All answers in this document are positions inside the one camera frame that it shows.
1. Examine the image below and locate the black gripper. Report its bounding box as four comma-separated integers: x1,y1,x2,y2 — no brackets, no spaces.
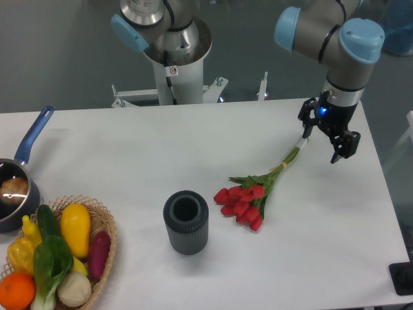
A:
297,91,361,164

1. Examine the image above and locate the red tulip bouquet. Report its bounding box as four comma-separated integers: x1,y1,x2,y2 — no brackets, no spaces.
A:
213,138,308,232

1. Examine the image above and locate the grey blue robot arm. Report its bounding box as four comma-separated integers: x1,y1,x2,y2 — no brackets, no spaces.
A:
111,1,385,161

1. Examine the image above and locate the blue translucent container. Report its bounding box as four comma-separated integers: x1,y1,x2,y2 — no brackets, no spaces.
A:
379,0,412,56

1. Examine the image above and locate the black device at edge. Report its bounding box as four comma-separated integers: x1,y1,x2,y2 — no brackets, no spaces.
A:
388,262,412,296

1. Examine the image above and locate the dark grey ribbed vase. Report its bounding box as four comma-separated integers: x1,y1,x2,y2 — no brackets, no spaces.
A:
163,190,209,255

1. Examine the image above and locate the purple eggplant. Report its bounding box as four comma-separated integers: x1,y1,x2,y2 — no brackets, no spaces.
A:
88,231,111,280

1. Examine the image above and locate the yellow squash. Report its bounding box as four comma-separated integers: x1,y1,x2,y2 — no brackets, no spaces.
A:
61,203,91,260

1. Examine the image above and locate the yellow banana piece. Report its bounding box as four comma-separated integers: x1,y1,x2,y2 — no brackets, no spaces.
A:
72,257,88,276

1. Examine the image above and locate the green cucumber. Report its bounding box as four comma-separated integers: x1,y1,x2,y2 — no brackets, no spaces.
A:
36,204,61,239

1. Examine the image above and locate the beige garlic bulb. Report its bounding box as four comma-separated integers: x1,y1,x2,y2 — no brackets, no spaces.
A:
57,272,92,307

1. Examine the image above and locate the green bok choy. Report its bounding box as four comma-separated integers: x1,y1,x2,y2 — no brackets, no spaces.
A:
30,234,74,310

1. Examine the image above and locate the small yellow pepper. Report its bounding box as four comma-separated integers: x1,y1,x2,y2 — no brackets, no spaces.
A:
22,215,42,247

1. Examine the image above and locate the brown bread bun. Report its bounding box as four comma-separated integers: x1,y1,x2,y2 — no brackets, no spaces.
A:
1,177,28,205

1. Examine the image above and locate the yellow bell pepper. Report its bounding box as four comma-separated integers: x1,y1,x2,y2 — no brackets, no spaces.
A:
7,237,35,276

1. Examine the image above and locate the orange fruit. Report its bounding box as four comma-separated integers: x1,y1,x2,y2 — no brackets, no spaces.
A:
1,273,35,309

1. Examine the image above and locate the white furniture frame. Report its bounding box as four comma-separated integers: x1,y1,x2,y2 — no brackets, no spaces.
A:
383,111,412,171

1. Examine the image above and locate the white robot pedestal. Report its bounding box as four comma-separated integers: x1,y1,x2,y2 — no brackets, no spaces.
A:
111,14,228,105

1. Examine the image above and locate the black pedestal cable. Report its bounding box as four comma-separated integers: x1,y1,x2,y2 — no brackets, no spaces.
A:
162,50,178,105

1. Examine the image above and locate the blue handled saucepan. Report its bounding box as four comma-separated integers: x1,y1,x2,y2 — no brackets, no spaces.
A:
1,106,54,233

